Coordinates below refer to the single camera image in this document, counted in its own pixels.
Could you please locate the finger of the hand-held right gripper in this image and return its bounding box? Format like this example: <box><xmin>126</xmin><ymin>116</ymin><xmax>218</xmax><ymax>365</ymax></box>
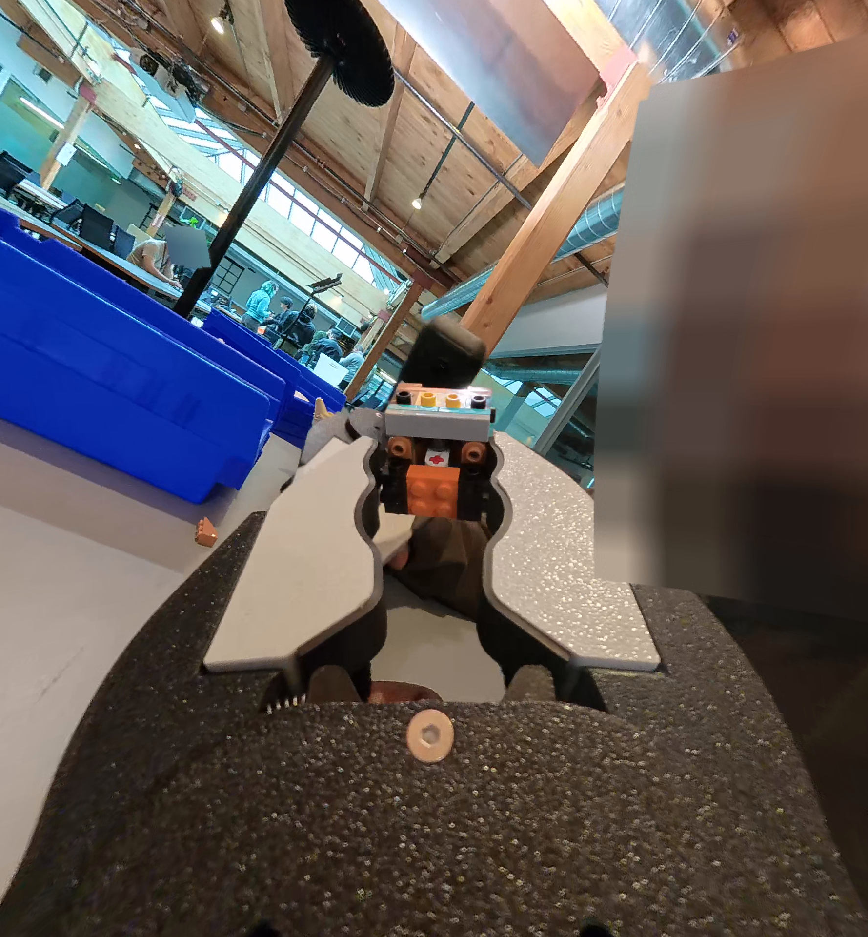
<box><xmin>298</xmin><ymin>406</ymin><xmax>387</xmax><ymax>471</ymax></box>

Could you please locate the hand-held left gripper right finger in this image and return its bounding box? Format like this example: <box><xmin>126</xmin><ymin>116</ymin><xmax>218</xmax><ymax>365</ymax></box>
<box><xmin>476</xmin><ymin>432</ymin><xmax>663</xmax><ymax>699</ymax></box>

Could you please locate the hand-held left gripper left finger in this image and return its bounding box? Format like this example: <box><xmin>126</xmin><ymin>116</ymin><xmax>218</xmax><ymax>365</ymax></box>
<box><xmin>203</xmin><ymin>434</ymin><xmax>387</xmax><ymax>679</ymax></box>

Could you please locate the multicoloured brick model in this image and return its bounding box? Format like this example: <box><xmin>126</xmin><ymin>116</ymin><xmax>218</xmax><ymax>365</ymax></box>
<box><xmin>379</xmin><ymin>390</ymin><xmax>495</xmax><ymax>522</ymax></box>

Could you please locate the person's right forearm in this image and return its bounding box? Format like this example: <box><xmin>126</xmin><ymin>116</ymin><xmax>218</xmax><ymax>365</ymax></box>
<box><xmin>386</xmin><ymin>516</ymin><xmax>489</xmax><ymax>622</ymax></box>

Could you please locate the grey desk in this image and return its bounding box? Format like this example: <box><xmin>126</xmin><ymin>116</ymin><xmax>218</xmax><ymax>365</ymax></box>
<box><xmin>0</xmin><ymin>421</ymin><xmax>376</xmax><ymax>923</ymax></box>

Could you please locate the person's left hand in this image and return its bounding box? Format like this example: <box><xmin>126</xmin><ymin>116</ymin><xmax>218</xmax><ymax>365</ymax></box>
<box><xmin>368</xmin><ymin>681</ymin><xmax>442</xmax><ymax>705</ymax></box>

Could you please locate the blue plastic bin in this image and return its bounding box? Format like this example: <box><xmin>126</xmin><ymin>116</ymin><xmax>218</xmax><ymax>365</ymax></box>
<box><xmin>0</xmin><ymin>192</ymin><xmax>274</xmax><ymax>506</ymax></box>
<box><xmin>203</xmin><ymin>307</ymin><xmax>347</xmax><ymax>440</ymax></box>

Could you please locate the black floor lamp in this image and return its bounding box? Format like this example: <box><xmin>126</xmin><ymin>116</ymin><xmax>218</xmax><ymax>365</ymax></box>
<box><xmin>174</xmin><ymin>0</ymin><xmax>397</xmax><ymax>319</ymax></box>

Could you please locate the person's brown jacket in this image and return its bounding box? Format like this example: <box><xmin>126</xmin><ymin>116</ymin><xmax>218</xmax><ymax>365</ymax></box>
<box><xmin>697</xmin><ymin>586</ymin><xmax>868</xmax><ymax>937</ymax></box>

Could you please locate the wooden post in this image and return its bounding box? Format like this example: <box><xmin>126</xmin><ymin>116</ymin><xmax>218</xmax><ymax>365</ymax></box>
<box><xmin>459</xmin><ymin>62</ymin><xmax>654</xmax><ymax>339</ymax></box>

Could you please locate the silver ventilation duct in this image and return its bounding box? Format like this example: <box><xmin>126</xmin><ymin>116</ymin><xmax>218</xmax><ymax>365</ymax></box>
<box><xmin>423</xmin><ymin>186</ymin><xmax>625</xmax><ymax>316</ymax></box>

